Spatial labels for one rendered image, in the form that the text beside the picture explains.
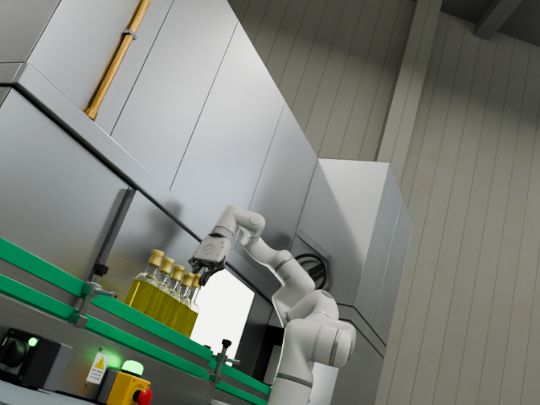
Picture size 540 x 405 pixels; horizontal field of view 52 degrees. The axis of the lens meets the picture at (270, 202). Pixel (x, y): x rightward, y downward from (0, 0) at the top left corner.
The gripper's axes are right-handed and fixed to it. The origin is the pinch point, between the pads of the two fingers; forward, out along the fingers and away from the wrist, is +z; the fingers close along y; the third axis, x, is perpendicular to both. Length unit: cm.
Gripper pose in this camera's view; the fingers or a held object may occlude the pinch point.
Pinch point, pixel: (198, 278)
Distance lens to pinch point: 178.1
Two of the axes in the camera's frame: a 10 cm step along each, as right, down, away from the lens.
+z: -3.7, 7.4, -5.6
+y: 8.8, 1.0, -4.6
